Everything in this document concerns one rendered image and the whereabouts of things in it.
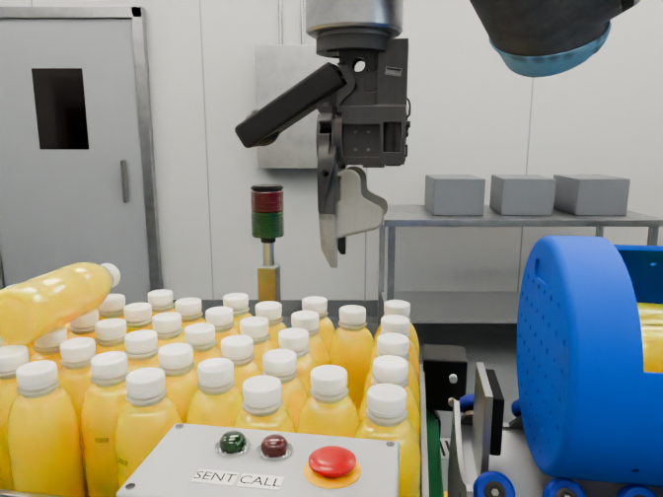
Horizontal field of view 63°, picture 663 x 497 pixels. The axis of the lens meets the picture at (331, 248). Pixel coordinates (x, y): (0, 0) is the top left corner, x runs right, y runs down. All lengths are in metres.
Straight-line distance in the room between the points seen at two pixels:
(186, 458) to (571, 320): 0.38
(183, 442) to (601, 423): 0.39
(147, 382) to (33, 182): 3.91
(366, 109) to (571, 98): 3.80
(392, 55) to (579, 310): 0.31
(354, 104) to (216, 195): 3.54
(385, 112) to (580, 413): 0.34
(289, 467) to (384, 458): 0.08
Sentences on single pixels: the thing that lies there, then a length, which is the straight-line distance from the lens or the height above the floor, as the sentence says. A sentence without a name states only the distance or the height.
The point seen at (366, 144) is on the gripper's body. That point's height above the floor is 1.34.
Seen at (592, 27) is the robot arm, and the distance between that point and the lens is 0.52.
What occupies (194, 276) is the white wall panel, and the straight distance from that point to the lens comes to 4.18.
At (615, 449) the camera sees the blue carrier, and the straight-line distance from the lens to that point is 0.63.
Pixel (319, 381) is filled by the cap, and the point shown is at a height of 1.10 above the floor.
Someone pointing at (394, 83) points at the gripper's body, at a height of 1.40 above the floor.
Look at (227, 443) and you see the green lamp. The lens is 0.46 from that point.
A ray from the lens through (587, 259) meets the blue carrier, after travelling 0.63.
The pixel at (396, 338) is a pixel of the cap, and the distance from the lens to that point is 0.68.
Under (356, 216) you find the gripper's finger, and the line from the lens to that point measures 0.50.
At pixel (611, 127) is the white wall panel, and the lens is 4.38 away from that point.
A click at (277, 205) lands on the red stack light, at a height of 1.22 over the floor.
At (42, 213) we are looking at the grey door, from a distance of 4.45.
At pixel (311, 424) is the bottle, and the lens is 0.59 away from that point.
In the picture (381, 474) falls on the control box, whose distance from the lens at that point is 0.44.
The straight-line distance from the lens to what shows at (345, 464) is 0.43.
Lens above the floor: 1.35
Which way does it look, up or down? 12 degrees down
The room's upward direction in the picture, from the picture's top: straight up
